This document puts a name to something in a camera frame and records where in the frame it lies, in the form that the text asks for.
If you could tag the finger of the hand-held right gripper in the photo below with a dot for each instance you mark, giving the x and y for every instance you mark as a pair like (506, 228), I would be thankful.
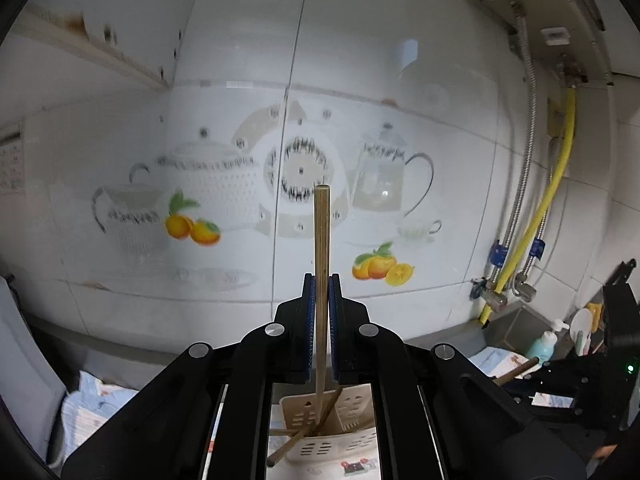
(557, 375)
(545, 400)

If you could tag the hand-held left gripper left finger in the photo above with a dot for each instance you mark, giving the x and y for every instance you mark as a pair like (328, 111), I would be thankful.
(310, 340)

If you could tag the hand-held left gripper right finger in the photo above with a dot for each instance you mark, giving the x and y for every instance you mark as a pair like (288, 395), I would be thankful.
(333, 350)

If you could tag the cream plastic utensil holder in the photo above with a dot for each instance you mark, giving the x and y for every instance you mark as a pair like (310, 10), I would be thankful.
(325, 447)

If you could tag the person's right hand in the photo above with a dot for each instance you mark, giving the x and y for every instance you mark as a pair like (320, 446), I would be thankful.
(606, 451)

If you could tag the blue soap pump bottle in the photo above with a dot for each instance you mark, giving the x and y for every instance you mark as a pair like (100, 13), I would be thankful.
(542, 347)

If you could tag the metal angle valve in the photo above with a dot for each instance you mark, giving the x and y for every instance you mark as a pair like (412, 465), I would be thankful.
(525, 287)

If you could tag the printed cartoon cloth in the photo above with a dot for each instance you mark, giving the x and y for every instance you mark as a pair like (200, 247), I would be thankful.
(95, 410)

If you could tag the teapot and oranges wall decal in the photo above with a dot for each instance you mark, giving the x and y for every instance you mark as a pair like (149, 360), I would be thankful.
(300, 170)

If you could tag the wall water heater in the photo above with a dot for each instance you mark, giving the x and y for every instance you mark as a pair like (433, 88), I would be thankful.
(550, 5)

